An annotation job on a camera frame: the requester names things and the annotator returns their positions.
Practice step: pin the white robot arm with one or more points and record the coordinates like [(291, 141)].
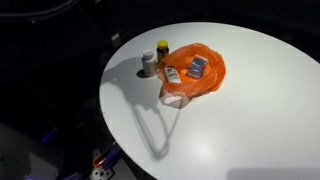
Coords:
[(23, 156)]

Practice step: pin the white bottle grey cap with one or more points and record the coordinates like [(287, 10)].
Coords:
[(148, 65)]

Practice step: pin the amber bottle yellow cap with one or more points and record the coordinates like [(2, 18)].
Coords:
[(162, 50)]

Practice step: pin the blue and white packet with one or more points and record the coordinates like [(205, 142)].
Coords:
[(197, 66)]

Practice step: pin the orange plastic bag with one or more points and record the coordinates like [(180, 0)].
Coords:
[(213, 73)]

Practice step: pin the small grey box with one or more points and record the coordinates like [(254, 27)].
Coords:
[(116, 39)]

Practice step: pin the purple clamp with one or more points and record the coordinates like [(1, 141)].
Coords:
[(112, 154)]

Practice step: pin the perforated metal bracket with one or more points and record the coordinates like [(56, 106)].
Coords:
[(100, 172)]

